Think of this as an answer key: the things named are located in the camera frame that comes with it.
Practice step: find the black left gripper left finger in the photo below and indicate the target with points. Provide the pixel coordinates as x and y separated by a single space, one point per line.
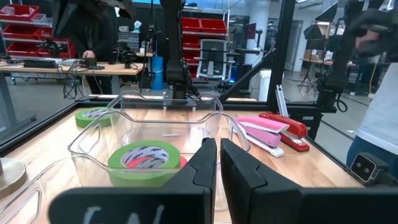
192 199

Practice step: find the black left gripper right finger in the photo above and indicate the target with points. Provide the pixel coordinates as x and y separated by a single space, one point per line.
264 202

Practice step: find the pink tape roll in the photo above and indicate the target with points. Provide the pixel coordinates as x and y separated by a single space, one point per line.
138 162

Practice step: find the pink stapler white base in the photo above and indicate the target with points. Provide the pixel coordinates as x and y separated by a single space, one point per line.
261 133

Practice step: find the green tape roll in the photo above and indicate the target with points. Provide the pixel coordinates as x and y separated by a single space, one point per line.
81 121
124 174

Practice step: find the red stapler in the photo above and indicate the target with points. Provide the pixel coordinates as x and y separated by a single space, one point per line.
295 127

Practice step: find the small black desktop robot arm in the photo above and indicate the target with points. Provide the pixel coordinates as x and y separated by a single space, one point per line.
126 56

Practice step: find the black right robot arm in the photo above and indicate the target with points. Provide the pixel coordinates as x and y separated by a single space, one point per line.
174 46

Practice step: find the silver aluminium extrusion piece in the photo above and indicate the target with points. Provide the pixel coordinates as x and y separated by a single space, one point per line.
281 102

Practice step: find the white trash bin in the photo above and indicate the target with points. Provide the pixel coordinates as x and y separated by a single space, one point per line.
264 84

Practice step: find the blue barrel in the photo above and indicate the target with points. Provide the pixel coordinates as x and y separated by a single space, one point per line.
157 74

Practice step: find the grey office chair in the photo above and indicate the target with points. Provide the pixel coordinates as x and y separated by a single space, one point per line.
213 59

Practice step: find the wooden top desk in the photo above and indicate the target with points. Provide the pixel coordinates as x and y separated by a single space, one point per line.
118 69

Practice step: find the person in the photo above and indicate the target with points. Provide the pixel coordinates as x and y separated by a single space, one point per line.
382 109
93 34

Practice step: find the grey small parts cabinet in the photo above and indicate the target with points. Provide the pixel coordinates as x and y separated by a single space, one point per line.
129 40

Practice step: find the dark red panel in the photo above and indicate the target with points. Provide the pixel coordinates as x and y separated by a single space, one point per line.
250 30

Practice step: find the red storage bin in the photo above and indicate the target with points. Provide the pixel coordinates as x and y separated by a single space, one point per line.
18 32
21 49
191 25
18 12
214 27

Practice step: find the tissue box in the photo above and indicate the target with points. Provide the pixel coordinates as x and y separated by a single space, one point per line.
136 26

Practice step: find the white bulb lamp brass base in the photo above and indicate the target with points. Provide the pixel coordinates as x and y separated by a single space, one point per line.
12 177

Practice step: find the black studio softbox light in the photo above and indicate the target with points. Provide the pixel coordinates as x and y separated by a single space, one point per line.
326 14

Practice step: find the black electronics box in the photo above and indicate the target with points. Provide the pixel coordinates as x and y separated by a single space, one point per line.
40 63

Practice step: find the black stereo camera box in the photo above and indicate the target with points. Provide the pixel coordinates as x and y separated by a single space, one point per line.
363 168

